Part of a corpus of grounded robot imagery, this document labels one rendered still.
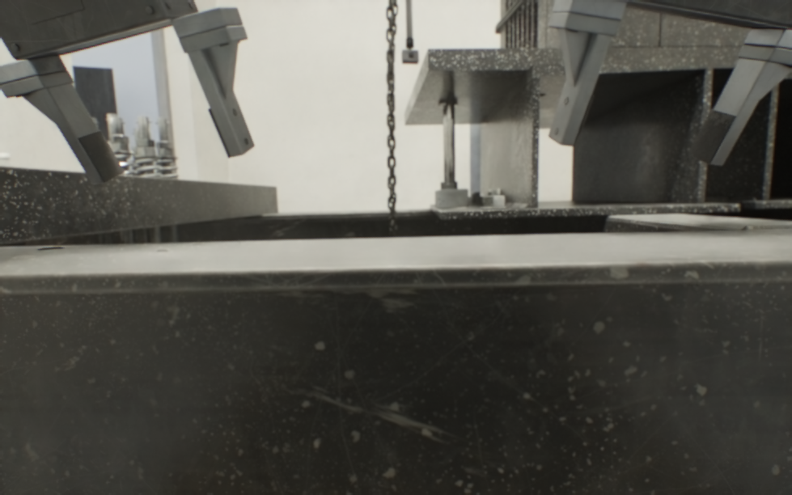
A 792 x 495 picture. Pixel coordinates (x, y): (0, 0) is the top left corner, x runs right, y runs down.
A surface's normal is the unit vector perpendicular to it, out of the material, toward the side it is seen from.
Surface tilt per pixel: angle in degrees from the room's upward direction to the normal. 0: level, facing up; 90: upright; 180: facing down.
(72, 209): 90
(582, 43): 113
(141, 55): 90
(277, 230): 90
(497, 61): 90
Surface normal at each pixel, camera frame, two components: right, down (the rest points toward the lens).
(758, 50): -0.99, -0.09
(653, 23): 0.06, 0.12
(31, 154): 1.00, -0.02
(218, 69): -0.08, 0.51
